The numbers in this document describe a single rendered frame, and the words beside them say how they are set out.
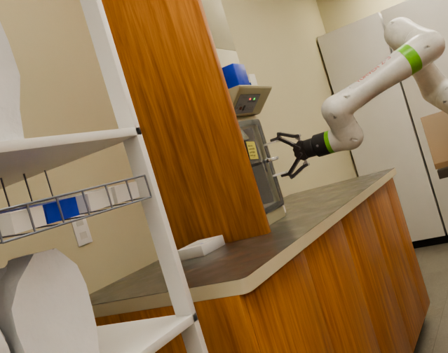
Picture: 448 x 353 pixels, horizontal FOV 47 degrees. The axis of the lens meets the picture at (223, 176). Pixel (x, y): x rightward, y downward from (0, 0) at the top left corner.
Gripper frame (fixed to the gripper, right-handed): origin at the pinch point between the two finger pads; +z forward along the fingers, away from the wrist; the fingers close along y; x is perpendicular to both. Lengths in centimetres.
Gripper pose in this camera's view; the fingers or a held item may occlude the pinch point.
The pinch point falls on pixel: (270, 160)
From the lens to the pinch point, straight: 217.7
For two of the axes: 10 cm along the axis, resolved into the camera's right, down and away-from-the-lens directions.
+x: -4.7, 1.5, -8.7
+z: -8.3, 2.5, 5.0
